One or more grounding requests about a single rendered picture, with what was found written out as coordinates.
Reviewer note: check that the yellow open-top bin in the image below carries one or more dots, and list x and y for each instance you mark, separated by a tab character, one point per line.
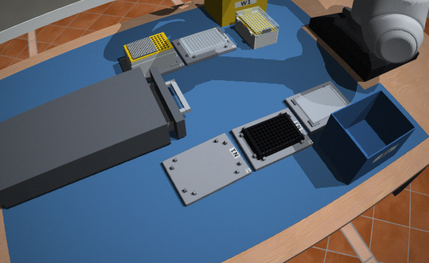
223	11

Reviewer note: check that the blue open-top bin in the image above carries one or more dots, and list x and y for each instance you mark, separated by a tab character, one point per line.
364	134

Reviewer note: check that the grey drawer with white handle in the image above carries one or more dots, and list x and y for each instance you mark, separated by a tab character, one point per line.
85	132

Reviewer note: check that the blue bench mat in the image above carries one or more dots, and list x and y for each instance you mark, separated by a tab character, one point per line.
132	212

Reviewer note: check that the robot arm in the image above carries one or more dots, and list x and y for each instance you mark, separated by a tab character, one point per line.
391	29

